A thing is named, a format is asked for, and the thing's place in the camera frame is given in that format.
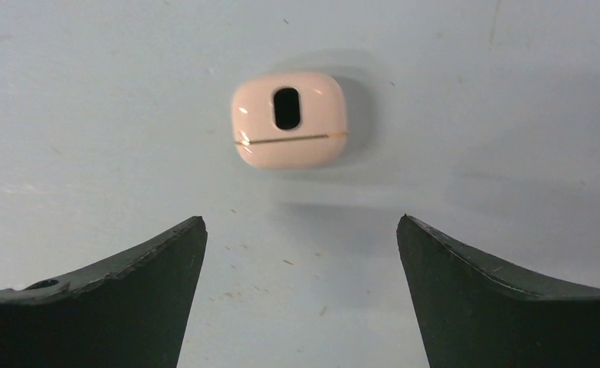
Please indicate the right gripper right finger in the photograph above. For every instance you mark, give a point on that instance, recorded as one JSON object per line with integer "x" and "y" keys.
{"x": 477, "y": 310}

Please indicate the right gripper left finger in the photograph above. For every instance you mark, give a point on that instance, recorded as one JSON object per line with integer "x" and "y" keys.
{"x": 128, "y": 310}

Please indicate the white earbud charging case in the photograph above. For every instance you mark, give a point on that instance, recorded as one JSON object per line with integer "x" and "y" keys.
{"x": 293, "y": 120}

